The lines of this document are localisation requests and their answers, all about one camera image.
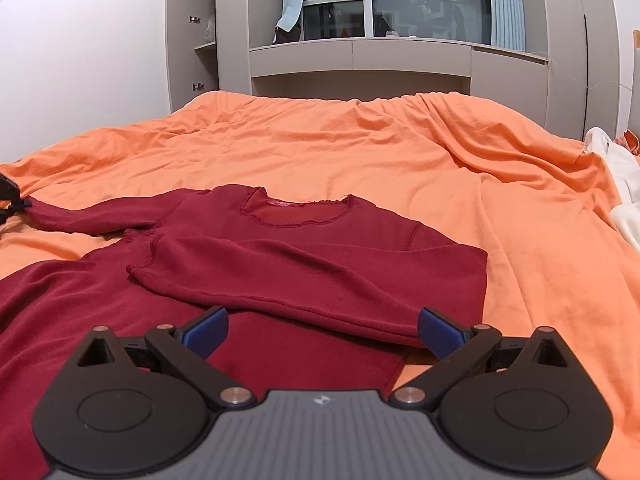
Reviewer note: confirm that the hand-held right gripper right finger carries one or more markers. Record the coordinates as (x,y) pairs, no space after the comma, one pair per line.
(440,332)

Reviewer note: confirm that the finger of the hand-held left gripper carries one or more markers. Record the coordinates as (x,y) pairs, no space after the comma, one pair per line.
(15,205)
(7,187)

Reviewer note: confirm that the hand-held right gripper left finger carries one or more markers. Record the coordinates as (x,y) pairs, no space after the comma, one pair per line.
(207,332)

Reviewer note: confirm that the dark red long-sleeve shirt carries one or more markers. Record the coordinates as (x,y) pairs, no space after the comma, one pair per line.
(310,260)

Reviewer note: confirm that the orange bed sheet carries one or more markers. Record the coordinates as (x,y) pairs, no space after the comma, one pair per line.
(325,145)

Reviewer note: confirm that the white crumpled cloth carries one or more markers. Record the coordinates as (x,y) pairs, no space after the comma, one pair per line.
(622,180)

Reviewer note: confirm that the grey built-in wardrobe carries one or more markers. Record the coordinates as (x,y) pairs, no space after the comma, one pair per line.
(500,72)

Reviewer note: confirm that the window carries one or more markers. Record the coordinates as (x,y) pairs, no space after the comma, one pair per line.
(415,0)

